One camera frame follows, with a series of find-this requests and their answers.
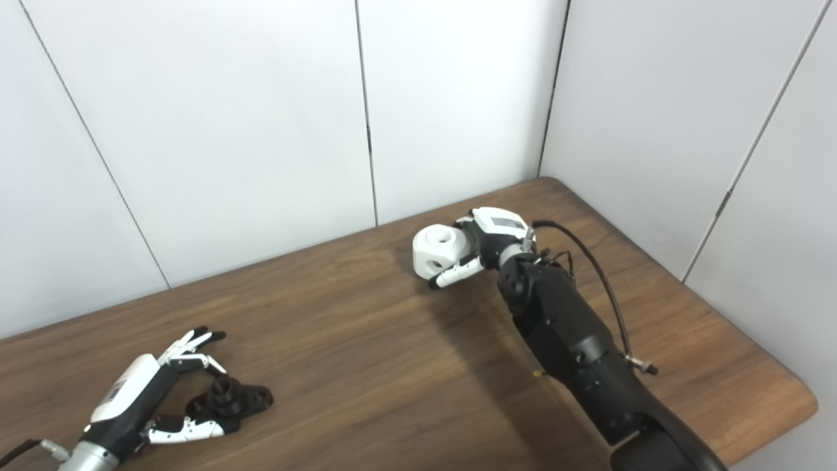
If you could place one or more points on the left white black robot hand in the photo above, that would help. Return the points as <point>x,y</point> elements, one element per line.
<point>127,392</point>

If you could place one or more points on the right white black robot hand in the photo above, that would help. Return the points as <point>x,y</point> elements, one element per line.
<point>497,229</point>

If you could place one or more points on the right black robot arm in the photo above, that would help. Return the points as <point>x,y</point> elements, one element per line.
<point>575,340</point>

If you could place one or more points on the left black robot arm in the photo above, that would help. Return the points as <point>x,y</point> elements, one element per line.
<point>88,458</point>

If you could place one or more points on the black holder with flanges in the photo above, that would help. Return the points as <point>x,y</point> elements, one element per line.
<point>229,399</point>

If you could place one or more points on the round white piece with holes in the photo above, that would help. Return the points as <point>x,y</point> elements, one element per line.
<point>438,252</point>

